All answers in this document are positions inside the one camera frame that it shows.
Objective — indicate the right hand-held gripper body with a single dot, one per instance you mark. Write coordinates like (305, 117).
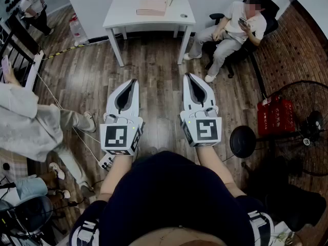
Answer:
(207, 129)

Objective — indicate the person's right forearm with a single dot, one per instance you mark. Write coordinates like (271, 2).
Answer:
(212, 163)

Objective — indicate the black standing fan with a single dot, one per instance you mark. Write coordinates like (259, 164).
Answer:
(242, 141)

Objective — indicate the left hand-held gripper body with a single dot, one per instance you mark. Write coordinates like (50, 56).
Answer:
(115, 137)

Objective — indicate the person's torso in dark shirt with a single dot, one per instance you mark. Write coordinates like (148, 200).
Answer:
(166, 193)

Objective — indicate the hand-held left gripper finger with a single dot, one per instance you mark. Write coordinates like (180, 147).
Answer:
(110, 101)
(133, 104)

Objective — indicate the plaid mat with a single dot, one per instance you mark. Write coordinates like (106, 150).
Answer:
(12, 163)

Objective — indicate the yellow black striped tape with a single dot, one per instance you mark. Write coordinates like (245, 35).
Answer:
(64, 50)

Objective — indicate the black office chair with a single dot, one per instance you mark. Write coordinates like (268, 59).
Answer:
(269, 9)

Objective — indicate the red fire extinguisher box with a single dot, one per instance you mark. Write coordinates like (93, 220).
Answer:
(283, 115)
(264, 117)

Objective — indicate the grey office chair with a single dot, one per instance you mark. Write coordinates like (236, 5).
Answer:
(30, 211)

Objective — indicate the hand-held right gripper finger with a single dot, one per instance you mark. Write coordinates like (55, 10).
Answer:
(186, 99)
(208, 96)

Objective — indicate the white power strip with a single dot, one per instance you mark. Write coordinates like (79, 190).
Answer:
(105, 161)

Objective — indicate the pink box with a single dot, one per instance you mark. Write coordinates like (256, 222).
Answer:
(152, 6)

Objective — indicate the person's left forearm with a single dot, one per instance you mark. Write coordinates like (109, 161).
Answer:
(116, 173)

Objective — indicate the black railing with white frame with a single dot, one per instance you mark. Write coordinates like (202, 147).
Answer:
(34, 68)

